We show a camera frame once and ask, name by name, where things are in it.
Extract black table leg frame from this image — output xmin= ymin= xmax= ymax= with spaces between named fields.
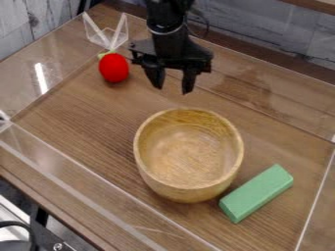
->
xmin=31 ymin=204 xmax=79 ymax=251

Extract green rectangular block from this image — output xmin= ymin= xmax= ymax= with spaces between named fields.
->
xmin=219 ymin=164 xmax=295 ymax=224

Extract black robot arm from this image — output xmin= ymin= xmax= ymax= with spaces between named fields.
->
xmin=128 ymin=0 xmax=214 ymax=95

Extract red plush strawberry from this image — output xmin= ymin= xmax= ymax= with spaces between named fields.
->
xmin=99 ymin=52 xmax=130 ymax=83

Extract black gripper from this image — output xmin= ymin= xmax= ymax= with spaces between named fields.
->
xmin=128 ymin=26 xmax=214 ymax=95

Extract clear acrylic corner bracket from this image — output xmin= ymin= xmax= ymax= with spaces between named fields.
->
xmin=83 ymin=12 xmax=128 ymax=51

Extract brown wooden bowl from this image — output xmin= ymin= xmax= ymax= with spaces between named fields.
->
xmin=134 ymin=108 xmax=244 ymax=203

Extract black cable lower left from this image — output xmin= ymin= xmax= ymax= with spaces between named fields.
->
xmin=0 ymin=221 xmax=40 ymax=251

